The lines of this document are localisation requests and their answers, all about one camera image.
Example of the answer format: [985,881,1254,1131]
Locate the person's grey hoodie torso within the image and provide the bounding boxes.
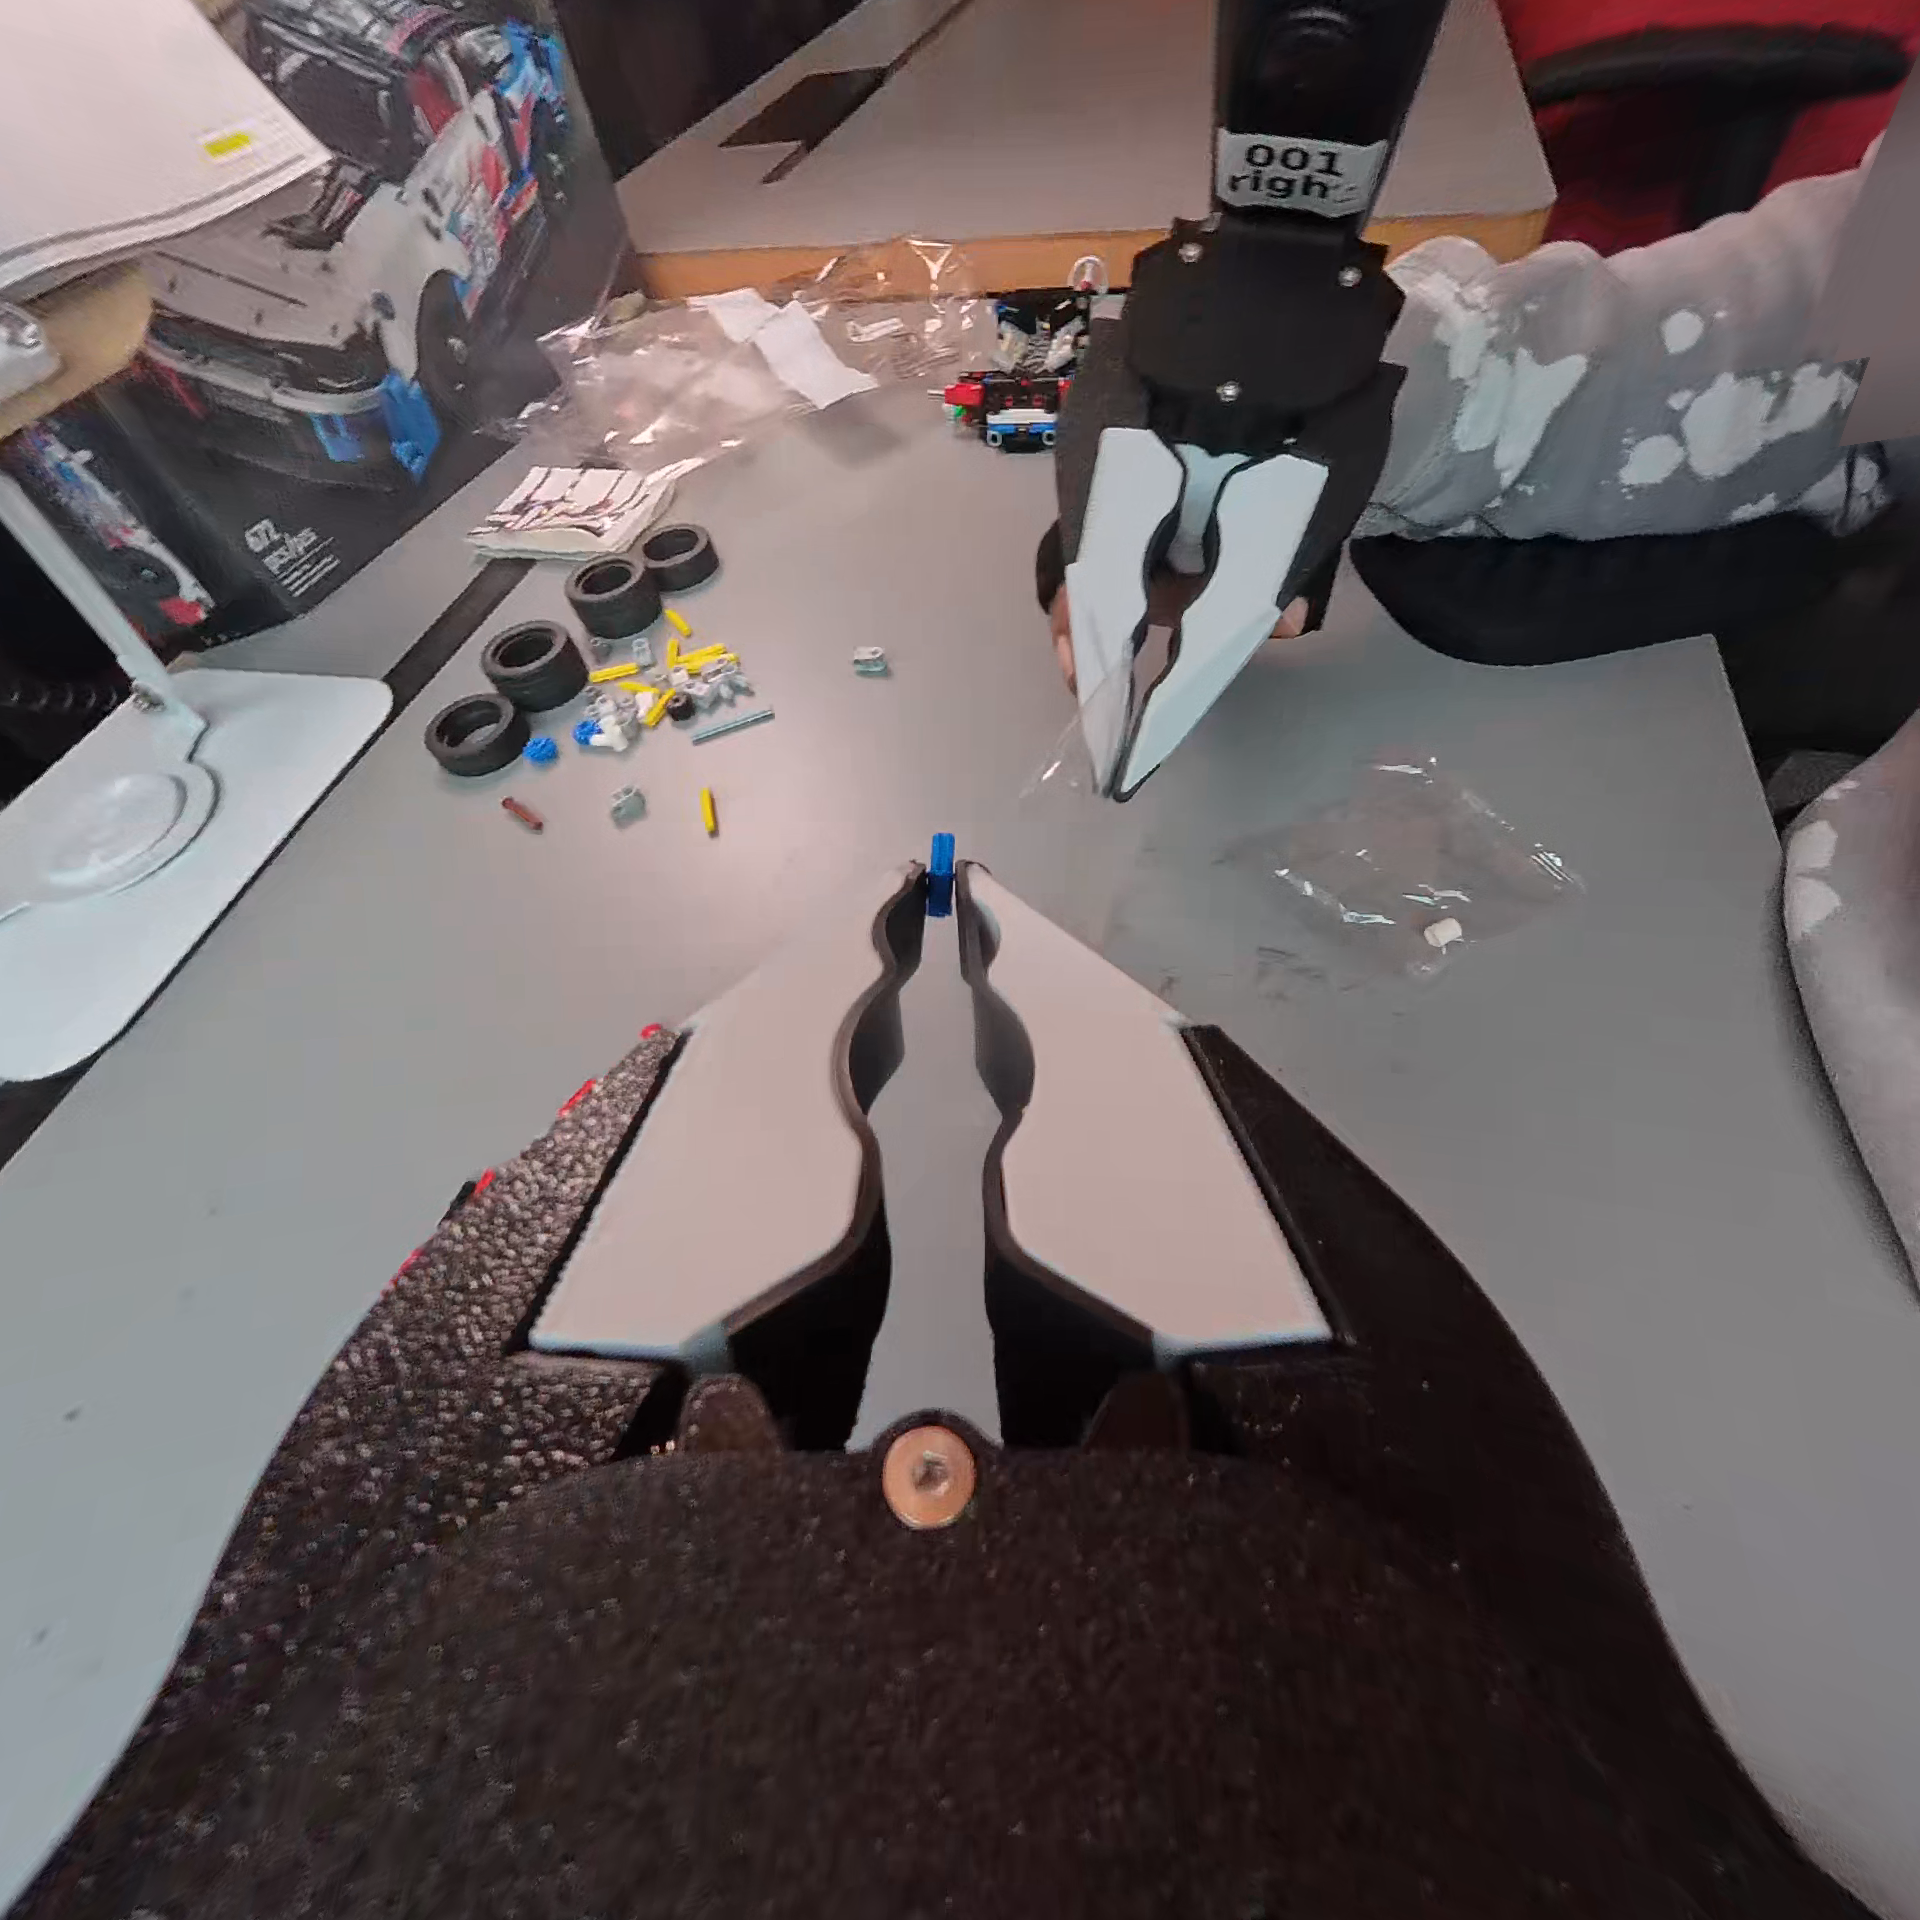
[1779,749,1920,1300]

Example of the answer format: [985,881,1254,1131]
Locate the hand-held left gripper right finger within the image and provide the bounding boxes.
[954,858,1337,1364]

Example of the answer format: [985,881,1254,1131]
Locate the toy car set box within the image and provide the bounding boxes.
[0,0,635,672]

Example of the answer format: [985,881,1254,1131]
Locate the grey desk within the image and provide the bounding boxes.
[0,293,1920,1920]

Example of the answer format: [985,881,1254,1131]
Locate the white lamp base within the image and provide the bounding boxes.
[0,300,397,1085]

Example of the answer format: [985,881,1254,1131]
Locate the stack of white paper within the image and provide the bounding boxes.
[0,0,334,304]

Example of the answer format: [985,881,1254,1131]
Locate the wood edged table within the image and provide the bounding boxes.
[616,0,1559,304]

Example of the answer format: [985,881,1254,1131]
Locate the sticker sheet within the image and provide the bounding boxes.
[465,461,709,566]

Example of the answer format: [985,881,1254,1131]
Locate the flat clear plastic bag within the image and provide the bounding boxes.
[1215,755,1591,992]

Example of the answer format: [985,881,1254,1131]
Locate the red and black chair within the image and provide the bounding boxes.
[1496,0,1920,231]

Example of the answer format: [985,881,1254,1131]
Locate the partly built toy car chassis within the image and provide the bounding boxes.
[946,283,1098,456]

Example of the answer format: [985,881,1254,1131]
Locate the person's right forearm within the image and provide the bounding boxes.
[1349,136,1894,544]

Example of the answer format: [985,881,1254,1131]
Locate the pile of small toy pins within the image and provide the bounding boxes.
[382,1021,671,1291]

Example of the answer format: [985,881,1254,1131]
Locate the crumpled large clear plastic bags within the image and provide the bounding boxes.
[536,236,1082,472]

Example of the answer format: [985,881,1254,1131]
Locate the small clear plastic bag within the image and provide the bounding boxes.
[1021,660,1167,805]

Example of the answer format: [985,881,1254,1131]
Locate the pile of yellow grey parts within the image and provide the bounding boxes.
[578,608,753,739]

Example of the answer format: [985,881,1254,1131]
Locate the white paper label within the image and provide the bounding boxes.
[699,290,883,411]

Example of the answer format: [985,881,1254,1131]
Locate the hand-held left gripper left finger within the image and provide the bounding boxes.
[529,858,931,1367]

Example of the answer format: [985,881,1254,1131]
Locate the tan rounded board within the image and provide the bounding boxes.
[0,270,155,440]

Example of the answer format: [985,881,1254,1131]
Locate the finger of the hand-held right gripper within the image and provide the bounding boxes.
[1118,450,1332,800]
[1074,427,1194,797]

